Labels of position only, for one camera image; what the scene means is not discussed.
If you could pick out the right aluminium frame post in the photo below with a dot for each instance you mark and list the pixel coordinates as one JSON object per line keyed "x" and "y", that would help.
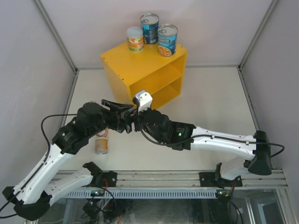
{"x": 260, "y": 29}

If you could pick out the black right base bracket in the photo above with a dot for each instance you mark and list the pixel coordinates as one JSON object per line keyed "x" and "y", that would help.
{"x": 209, "y": 179}

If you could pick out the oval fish tin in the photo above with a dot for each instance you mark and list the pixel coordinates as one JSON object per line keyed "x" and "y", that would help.
{"x": 103, "y": 133}

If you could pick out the orange can with white lid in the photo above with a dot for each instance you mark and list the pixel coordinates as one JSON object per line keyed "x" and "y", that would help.
{"x": 135, "y": 39}

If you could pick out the left aluminium frame post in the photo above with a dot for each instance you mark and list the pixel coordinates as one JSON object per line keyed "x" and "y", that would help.
{"x": 54, "y": 33}

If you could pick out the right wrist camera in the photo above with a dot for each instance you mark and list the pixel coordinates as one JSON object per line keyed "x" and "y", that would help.
{"x": 142, "y": 100}

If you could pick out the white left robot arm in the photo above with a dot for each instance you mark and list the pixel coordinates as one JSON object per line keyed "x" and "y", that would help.
{"x": 33, "y": 196}

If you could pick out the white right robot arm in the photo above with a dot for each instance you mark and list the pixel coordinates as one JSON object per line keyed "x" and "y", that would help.
{"x": 253, "y": 152}

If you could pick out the yellow wooden shelf cabinet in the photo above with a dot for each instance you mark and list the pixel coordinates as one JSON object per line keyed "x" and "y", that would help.
{"x": 129, "y": 73}

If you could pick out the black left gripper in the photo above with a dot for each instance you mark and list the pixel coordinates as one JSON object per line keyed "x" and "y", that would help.
{"x": 117, "y": 123}

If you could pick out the black left base bracket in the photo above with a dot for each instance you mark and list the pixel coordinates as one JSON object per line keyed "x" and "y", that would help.
{"x": 104, "y": 179}

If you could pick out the grey slotted cable duct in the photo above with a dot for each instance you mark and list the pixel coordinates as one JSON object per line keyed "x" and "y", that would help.
{"x": 143, "y": 194}

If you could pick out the blue soup can with noodles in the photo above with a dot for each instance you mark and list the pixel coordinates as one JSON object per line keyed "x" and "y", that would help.
{"x": 167, "y": 39}

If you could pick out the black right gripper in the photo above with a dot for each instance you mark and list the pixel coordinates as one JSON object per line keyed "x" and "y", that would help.
{"x": 143, "y": 112}

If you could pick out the aluminium mounting rail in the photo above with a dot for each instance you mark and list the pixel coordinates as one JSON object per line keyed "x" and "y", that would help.
{"x": 191, "y": 179}

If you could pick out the orange label can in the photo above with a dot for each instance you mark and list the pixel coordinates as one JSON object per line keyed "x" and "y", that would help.
{"x": 101, "y": 145}

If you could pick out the black base bracket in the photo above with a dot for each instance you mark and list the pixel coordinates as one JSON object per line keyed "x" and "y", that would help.
{"x": 104, "y": 179}
{"x": 209, "y": 179}

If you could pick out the aluminium frame post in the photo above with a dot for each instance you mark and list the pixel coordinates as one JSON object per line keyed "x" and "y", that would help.
{"x": 260, "y": 29}
{"x": 54, "y": 33}

